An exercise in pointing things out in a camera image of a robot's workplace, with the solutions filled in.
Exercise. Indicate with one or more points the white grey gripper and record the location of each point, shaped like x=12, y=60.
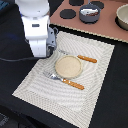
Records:
x=36, y=32

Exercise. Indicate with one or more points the grey pot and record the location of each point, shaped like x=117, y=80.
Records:
x=89, y=18
x=52, y=35

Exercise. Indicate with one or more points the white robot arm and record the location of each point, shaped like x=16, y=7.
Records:
x=33, y=8

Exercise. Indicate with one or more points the round wooden plate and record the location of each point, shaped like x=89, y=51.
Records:
x=68, y=66

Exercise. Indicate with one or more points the black stove burner back-left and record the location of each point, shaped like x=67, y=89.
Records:
x=76, y=2

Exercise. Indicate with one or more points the grey pot on stove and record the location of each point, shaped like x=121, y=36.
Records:
x=89, y=18

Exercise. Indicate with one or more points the brown toy stove board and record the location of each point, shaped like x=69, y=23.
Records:
x=104, y=27

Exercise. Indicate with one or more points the black stove burner back-right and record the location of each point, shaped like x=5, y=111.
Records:
x=98, y=4

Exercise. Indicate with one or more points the woven grey placemat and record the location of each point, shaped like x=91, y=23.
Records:
x=68, y=103

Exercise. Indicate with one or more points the beige bowl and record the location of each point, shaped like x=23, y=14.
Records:
x=122, y=15

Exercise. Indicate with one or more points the toy fork wooden handle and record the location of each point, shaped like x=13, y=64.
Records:
x=54, y=77

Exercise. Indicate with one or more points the toy knife wooden handle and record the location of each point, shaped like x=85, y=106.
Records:
x=79, y=56

